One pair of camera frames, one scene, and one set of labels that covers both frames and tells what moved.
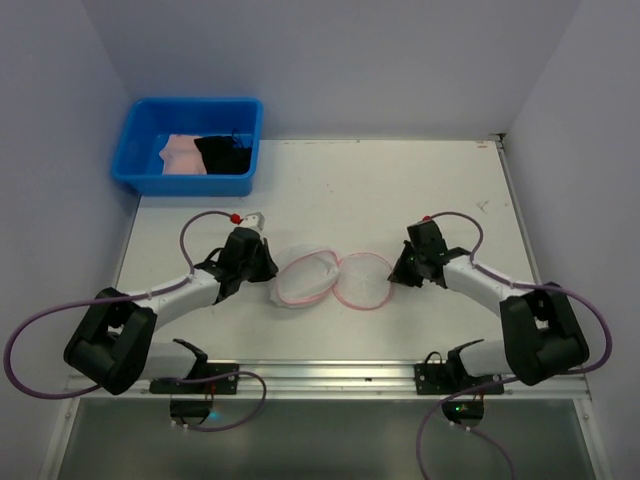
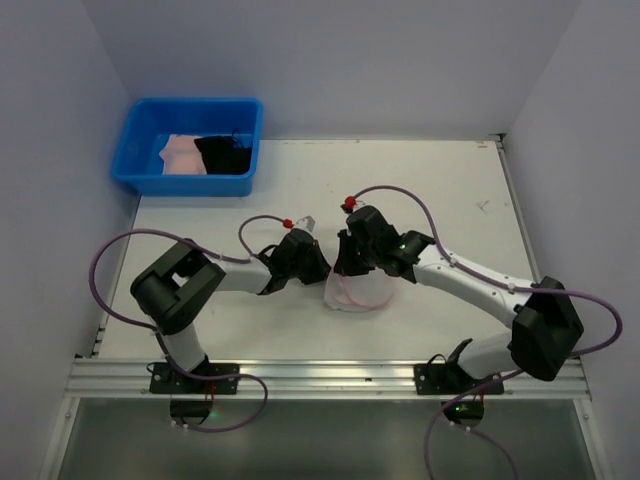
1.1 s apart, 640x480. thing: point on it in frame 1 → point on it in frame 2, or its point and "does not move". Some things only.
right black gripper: (406, 267) → (351, 253)
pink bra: (182, 156) does not move
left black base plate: (225, 385) does not move
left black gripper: (263, 261) → (310, 262)
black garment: (224, 154) does not move
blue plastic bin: (138, 163) does not move
